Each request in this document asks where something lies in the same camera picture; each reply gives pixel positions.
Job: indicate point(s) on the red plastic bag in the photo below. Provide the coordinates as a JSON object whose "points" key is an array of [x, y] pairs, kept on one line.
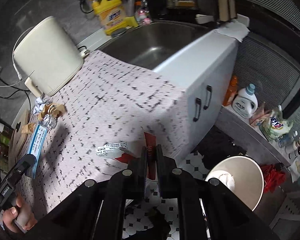
{"points": [[273, 175]]}

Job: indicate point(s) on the white cloth on counter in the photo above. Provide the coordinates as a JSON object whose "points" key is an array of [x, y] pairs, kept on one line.
{"points": [[234, 30]]}

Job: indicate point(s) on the yellow dish soap bottle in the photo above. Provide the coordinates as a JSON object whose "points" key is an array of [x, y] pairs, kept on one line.
{"points": [[111, 14]]}

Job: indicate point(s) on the yellow sponge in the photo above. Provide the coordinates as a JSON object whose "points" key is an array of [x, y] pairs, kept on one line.
{"points": [[131, 22]]}

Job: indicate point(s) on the white paper trash bucket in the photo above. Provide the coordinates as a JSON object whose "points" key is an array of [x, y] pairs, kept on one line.
{"points": [[243, 176]]}

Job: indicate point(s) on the cream air fryer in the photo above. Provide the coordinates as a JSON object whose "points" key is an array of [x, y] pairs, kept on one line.
{"points": [[48, 57]]}

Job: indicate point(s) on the colourful snack wrapper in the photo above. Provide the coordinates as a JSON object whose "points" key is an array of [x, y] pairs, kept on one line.
{"points": [[49, 116]]}

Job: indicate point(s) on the white cabinet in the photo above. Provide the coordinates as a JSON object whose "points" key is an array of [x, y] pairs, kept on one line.
{"points": [[204, 69]]}

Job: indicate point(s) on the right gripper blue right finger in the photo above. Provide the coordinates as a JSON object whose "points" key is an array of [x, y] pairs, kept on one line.
{"points": [[166, 179]]}

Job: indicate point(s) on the white laundry detergent bottle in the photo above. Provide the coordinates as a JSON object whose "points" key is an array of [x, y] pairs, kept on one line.
{"points": [[245, 103]]}

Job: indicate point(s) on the green white refill pouch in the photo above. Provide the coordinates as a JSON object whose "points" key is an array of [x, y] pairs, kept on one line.
{"points": [[274, 126]]}

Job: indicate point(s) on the wooden cutting board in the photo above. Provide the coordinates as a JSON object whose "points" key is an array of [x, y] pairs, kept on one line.
{"points": [[227, 10]]}

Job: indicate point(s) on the brown paper bag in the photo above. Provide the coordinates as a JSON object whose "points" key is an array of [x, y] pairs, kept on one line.
{"points": [[29, 128]]}

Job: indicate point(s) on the red and white carton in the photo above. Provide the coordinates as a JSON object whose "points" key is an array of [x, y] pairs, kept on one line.
{"points": [[126, 151]]}

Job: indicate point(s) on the white printed paper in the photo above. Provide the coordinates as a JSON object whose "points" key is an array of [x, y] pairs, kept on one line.
{"points": [[39, 105]]}

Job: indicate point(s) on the stainless steel sink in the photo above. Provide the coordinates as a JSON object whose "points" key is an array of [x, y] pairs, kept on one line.
{"points": [[150, 45]]}

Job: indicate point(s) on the patterned pink table cloth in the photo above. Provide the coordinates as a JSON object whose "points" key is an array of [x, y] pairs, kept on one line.
{"points": [[108, 101]]}

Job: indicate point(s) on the person's left hand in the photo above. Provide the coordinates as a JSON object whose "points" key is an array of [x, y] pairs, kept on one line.
{"points": [[19, 218]]}

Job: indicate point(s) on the orange spray bottle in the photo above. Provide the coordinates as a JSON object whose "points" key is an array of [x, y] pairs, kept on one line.
{"points": [[231, 91]]}

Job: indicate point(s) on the blue white medicine box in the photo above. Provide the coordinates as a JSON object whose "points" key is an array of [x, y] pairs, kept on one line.
{"points": [[35, 148]]}

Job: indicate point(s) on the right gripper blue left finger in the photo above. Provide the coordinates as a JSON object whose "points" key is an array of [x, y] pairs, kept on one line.
{"points": [[137, 180]]}

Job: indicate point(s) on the small pink bottle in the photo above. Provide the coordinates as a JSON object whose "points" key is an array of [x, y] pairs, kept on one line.
{"points": [[142, 14]]}

